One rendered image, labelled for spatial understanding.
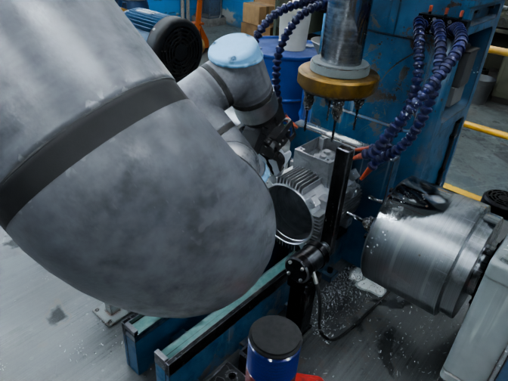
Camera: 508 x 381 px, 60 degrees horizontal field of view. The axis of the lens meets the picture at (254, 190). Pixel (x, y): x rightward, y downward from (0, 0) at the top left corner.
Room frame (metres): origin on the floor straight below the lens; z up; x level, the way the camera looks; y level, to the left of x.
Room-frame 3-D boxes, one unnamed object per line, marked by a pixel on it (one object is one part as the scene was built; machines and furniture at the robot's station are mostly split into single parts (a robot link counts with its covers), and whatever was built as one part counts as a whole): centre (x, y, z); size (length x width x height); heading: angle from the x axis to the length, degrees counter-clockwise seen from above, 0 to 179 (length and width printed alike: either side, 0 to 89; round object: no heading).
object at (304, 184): (0.94, -0.14, 1.01); 0.20 x 0.19 x 0.19; 141
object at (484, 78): (4.85, -2.41, 0.14); 0.30 x 0.30 x 0.27
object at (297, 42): (3.10, -0.18, 0.99); 0.24 x 0.22 x 0.24; 52
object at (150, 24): (1.32, 0.37, 1.16); 0.33 x 0.26 x 0.42; 51
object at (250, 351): (0.33, -0.04, 1.19); 0.06 x 0.06 x 0.04
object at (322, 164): (0.97, -0.17, 1.11); 0.12 x 0.11 x 0.07; 141
